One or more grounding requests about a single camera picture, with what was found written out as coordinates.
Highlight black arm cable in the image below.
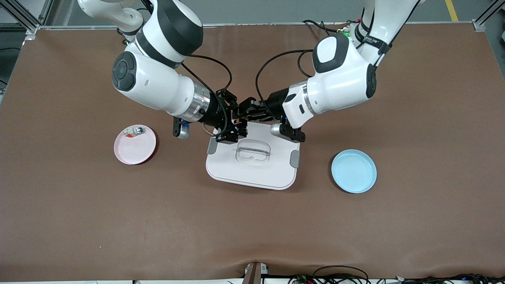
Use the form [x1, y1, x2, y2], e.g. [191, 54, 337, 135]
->
[180, 54, 234, 139]
[255, 49, 317, 105]

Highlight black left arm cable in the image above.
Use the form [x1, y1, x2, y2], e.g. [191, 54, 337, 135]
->
[255, 49, 317, 105]

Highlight table rear edge rail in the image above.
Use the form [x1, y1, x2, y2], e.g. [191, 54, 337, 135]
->
[37, 22, 480, 30]

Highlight black base cable bundle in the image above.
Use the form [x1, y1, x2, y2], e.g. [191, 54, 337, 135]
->
[302, 19, 350, 38]

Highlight aluminium frame post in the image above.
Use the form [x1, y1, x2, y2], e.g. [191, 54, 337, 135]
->
[0, 0, 55, 35]
[473, 0, 505, 31]

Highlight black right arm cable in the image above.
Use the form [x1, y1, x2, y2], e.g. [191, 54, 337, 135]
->
[180, 54, 234, 139]

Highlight light blue round plate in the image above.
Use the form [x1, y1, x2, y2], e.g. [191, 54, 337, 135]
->
[331, 149, 378, 194]

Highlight pink round plate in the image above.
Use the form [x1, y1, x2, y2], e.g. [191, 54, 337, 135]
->
[114, 125, 157, 165]

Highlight small metal table bracket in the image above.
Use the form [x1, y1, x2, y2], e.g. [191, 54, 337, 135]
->
[242, 262, 269, 284]

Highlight black looped cable bundle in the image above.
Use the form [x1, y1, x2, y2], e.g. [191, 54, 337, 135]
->
[288, 265, 371, 284]

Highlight white lidded storage box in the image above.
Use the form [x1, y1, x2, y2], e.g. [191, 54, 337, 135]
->
[206, 120, 301, 191]

